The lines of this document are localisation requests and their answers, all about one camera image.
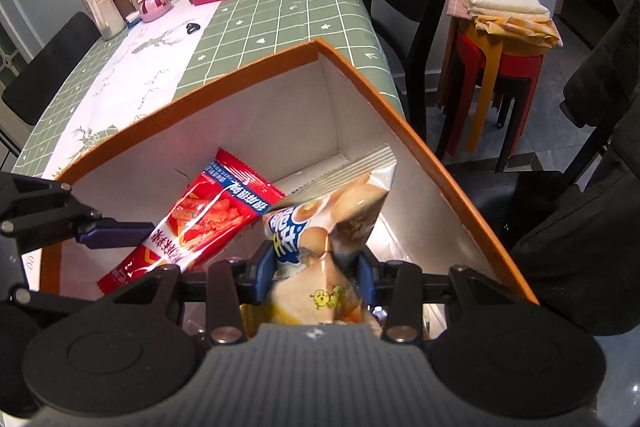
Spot white pink water bottle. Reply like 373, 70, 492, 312
79, 0, 126, 40

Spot yellow puffed snack bag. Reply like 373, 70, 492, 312
240, 144, 398, 339

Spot red snack packet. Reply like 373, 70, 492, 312
96, 148, 287, 297

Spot orange cardboard box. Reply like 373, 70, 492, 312
39, 38, 541, 323

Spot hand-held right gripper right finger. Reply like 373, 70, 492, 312
357, 249, 545, 344

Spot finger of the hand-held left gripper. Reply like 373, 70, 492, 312
0, 172, 157, 254
0, 252, 103, 317

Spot stack of plastic stools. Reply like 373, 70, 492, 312
436, 0, 547, 174

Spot pink round container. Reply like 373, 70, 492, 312
138, 0, 172, 23

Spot pink checked cloth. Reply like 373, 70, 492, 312
447, 0, 477, 20

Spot folded yellow cloth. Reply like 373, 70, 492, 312
472, 13, 564, 51

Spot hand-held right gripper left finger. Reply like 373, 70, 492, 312
97, 244, 277, 347

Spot white deer print table runner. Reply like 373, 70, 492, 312
42, 0, 224, 180

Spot chair with black jacket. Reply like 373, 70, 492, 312
435, 0, 640, 339

